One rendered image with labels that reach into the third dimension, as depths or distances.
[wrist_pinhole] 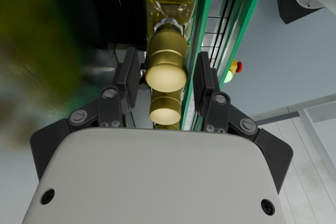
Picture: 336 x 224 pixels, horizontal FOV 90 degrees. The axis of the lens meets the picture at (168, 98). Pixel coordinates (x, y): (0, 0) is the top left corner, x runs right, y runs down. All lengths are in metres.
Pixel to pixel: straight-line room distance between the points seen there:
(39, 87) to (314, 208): 2.73
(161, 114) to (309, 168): 2.70
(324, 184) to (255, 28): 2.26
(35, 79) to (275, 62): 0.96
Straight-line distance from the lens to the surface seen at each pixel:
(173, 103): 0.17
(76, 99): 0.25
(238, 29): 0.37
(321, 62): 1.14
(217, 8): 0.42
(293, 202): 2.76
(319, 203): 2.76
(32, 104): 0.19
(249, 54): 0.92
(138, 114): 0.72
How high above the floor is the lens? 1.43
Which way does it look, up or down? 38 degrees down
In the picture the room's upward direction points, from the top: 177 degrees counter-clockwise
